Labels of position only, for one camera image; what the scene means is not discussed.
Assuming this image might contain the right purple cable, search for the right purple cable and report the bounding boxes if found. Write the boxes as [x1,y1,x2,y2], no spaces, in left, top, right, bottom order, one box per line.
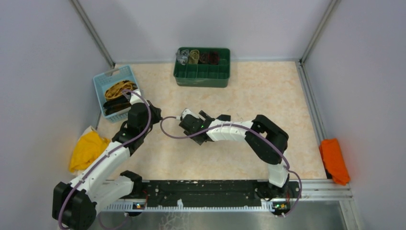
[159,116,303,218]

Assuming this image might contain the green plaid tie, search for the green plaid tie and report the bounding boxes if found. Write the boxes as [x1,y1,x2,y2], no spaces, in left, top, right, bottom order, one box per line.
[216,114,231,121]

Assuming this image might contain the light blue plastic basket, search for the light blue plastic basket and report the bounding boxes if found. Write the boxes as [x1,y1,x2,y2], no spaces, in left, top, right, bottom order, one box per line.
[93,65,140,123]

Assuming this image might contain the purple cable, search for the purple cable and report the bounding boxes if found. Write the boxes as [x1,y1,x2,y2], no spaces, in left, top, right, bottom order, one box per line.
[57,89,152,230]
[159,116,303,218]

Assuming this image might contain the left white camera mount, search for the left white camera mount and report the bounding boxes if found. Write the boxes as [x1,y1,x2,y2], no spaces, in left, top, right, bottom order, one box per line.
[127,91,144,105]

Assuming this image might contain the olive rolled tie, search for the olive rolled tie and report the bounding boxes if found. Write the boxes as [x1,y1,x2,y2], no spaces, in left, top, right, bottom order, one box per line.
[188,49,200,64]

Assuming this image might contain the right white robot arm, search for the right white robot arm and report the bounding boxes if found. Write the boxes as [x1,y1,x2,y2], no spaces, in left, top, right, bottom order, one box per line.
[179,109,289,197]

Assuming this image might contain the red black rolled tie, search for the red black rolled tie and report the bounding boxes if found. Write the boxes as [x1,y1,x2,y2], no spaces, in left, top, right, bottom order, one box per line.
[208,51,220,65]

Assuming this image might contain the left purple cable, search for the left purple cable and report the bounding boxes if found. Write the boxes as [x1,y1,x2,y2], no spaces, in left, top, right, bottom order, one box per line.
[57,89,152,230]

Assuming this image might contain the silver rolled tie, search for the silver rolled tie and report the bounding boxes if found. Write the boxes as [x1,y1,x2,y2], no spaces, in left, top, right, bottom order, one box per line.
[176,49,190,65]

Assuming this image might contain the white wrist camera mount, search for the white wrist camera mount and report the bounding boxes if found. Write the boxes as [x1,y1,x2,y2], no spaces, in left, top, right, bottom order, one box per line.
[180,108,199,120]

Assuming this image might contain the dark navy tie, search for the dark navy tie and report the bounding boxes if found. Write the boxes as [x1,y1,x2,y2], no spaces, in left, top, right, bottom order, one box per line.
[102,92,132,116]

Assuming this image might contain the yellow patterned tie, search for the yellow patterned tie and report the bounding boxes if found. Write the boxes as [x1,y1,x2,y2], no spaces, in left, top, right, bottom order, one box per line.
[104,80,138,101]

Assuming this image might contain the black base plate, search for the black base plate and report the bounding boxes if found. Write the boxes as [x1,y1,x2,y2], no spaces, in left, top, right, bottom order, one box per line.
[124,180,299,207]

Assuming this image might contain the yellow cloth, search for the yellow cloth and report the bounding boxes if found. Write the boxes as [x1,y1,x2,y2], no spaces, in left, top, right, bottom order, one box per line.
[68,126,111,176]

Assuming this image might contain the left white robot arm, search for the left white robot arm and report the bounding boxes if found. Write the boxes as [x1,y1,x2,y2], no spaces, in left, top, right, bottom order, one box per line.
[52,102,162,230]

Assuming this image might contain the green compartment organizer box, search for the green compartment organizer box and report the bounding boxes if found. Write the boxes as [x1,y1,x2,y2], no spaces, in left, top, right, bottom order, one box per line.
[173,47,231,88]

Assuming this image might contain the orange cloth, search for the orange cloth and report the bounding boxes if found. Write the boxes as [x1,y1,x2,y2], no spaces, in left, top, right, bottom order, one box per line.
[319,138,350,186]

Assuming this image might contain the brown rolled tie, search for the brown rolled tie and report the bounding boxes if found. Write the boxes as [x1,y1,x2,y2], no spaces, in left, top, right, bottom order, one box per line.
[198,52,210,64]

